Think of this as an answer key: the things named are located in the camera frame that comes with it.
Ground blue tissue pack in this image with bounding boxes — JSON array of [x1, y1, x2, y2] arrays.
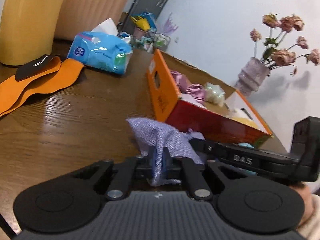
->
[[67, 18, 133, 75]]

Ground purple woven cloth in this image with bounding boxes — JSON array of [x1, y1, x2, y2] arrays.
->
[[126, 117, 207, 187]]

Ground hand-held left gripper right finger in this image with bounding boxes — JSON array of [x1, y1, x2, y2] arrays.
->
[[164, 147, 253, 201]]

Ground red and orange cardboard box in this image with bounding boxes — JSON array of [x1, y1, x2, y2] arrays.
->
[[146, 48, 273, 148]]

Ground yellow suitcase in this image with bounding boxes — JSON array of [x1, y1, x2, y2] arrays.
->
[[0, 0, 71, 67]]

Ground dried pink flowers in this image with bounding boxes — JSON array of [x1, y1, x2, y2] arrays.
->
[[249, 12, 320, 76]]

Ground yellow and white plush toy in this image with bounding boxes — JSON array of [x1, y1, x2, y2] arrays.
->
[[226, 107, 258, 128]]

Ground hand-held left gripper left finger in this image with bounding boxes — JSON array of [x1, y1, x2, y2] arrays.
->
[[71, 150, 157, 201]]

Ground person's right hand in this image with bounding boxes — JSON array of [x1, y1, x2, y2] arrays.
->
[[289, 181, 313, 197]]

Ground pink ribbed suitcase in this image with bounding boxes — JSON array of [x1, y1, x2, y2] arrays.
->
[[54, 0, 136, 41]]

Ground person's right forearm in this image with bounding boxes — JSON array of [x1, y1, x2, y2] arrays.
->
[[296, 192, 320, 240]]

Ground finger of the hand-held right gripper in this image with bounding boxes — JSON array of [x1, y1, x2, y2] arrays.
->
[[188, 138, 225, 161]]

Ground grey refrigerator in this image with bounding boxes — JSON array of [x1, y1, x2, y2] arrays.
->
[[122, 0, 179, 33]]

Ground pink satin cloth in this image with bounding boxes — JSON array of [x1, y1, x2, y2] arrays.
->
[[170, 70, 208, 105]]

